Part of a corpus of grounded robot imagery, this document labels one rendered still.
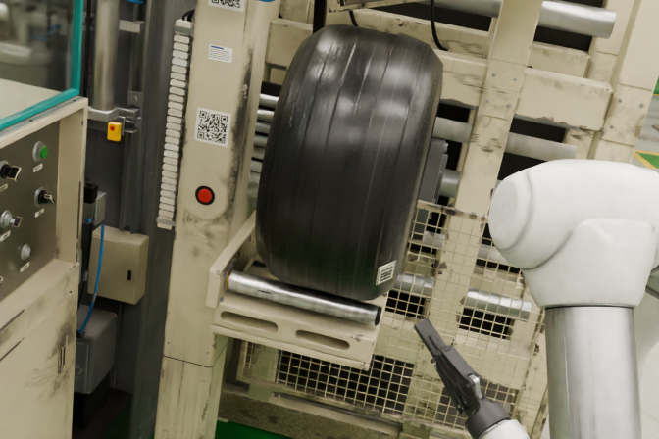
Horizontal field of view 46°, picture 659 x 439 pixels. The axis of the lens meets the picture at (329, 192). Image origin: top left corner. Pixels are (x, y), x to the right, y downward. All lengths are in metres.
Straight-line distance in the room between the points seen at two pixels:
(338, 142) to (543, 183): 0.60
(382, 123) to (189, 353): 0.80
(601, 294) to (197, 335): 1.19
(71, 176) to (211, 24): 0.43
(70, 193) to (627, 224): 1.15
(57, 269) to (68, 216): 0.12
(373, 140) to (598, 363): 0.67
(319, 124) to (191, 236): 0.49
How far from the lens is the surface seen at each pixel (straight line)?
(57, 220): 1.75
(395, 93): 1.48
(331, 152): 1.44
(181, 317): 1.90
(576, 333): 0.93
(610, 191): 0.94
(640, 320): 1.13
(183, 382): 2.00
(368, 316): 1.69
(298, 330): 1.75
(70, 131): 1.67
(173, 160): 1.76
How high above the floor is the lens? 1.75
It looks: 22 degrees down
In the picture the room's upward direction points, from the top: 10 degrees clockwise
